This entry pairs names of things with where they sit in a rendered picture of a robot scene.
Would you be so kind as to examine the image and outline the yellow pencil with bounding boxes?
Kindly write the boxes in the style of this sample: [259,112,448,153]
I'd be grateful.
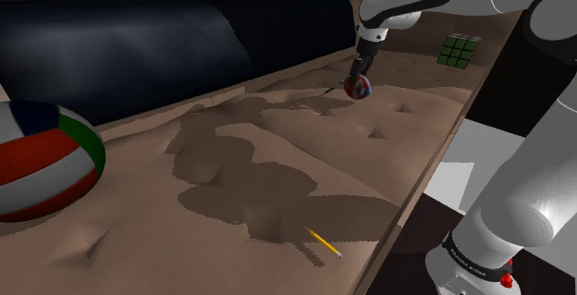
[304,226,345,260]

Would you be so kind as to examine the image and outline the red white green volleyball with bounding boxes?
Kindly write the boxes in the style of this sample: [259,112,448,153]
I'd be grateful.
[0,100,107,224]

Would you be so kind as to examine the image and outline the green puzzle cube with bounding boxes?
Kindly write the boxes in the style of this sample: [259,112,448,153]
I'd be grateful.
[436,33,483,70]

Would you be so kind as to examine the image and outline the dark blue long cushion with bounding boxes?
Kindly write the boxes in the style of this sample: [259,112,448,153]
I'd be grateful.
[0,0,362,128]

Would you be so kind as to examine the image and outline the small red blue ball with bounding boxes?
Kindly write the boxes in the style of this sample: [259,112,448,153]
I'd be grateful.
[343,74,373,101]

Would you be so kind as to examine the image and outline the bed with brown cover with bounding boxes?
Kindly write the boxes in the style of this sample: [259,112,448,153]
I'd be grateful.
[0,9,526,295]

